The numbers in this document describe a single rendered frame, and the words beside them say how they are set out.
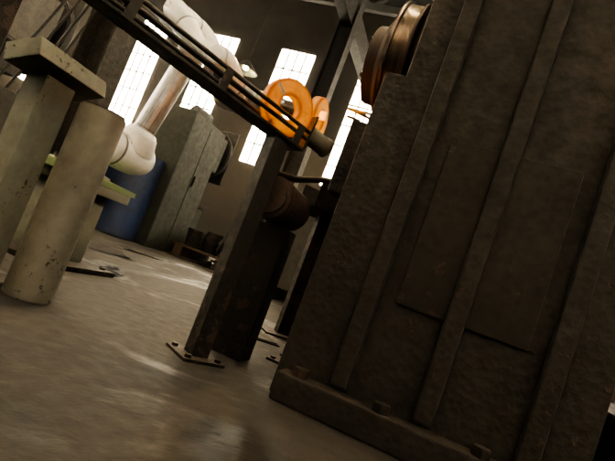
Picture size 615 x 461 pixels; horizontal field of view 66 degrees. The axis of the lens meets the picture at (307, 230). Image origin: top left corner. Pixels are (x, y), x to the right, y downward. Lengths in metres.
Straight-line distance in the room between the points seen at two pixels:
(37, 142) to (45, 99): 0.11
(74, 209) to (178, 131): 3.98
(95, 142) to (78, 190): 0.13
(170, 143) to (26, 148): 3.88
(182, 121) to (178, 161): 0.44
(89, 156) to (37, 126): 0.18
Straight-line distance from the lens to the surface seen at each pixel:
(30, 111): 1.43
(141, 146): 2.24
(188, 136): 5.19
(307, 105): 1.36
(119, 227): 5.03
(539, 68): 1.30
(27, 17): 6.87
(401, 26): 1.71
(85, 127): 1.35
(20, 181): 1.45
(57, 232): 1.34
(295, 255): 4.17
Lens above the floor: 0.30
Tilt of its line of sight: 5 degrees up
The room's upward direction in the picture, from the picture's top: 20 degrees clockwise
